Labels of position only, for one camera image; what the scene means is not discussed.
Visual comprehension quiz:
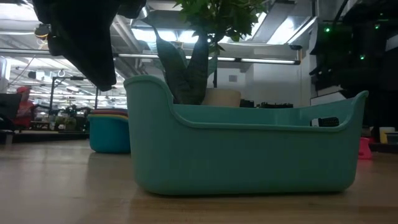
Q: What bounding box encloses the snake plant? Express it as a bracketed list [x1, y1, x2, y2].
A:
[152, 26, 218, 106]

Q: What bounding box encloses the black background device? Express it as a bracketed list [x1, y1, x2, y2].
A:
[317, 116, 340, 128]

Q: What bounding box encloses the white cabinet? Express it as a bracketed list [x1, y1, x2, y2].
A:
[310, 83, 349, 106]

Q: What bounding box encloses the pinkish red measuring cup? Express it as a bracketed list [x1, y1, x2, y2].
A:
[358, 136, 373, 161]

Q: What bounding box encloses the long ceiling light tube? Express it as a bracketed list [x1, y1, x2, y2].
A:
[113, 52, 302, 65]

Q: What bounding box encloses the pale background container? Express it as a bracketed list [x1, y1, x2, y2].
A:
[378, 126, 396, 144]

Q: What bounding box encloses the dark monitor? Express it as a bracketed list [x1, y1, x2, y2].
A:
[0, 93, 22, 130]

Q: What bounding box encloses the silver ventilation duct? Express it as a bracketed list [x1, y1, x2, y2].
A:
[133, 4, 150, 20]

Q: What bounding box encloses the leafy green potted plant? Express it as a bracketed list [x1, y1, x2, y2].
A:
[172, 0, 270, 108]

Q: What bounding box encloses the person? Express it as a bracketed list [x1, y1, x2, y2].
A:
[14, 86, 37, 129]

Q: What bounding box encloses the large blue measuring cup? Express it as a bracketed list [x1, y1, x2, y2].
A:
[88, 114, 132, 154]

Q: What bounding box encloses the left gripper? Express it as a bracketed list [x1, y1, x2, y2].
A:
[32, 0, 147, 93]

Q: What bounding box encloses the teal plastic basket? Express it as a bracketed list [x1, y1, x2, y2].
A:
[123, 74, 369, 196]

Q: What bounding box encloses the black equipment row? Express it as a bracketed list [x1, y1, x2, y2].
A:
[239, 98, 295, 109]

